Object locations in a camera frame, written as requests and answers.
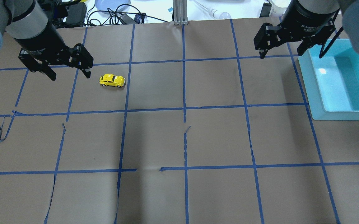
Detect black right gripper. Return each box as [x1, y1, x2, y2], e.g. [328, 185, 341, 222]
[254, 0, 336, 59]

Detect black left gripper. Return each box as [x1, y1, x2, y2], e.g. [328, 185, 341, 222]
[13, 21, 94, 81]

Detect yellow toy beetle car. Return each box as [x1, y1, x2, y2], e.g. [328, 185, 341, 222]
[99, 74, 126, 88]

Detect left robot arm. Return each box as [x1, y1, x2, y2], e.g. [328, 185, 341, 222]
[0, 0, 94, 81]

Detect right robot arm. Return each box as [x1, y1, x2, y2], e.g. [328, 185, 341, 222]
[254, 0, 359, 58]

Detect black power adapter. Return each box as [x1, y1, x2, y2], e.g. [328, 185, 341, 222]
[65, 2, 87, 27]

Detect light bulb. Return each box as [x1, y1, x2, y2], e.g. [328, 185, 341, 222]
[193, 0, 231, 20]

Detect teal plastic bin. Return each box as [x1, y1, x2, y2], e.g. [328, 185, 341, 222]
[298, 39, 359, 121]

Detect blue plate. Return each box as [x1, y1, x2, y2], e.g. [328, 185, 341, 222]
[95, 0, 131, 14]

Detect aluminium frame post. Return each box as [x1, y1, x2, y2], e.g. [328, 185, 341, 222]
[172, 0, 189, 26]

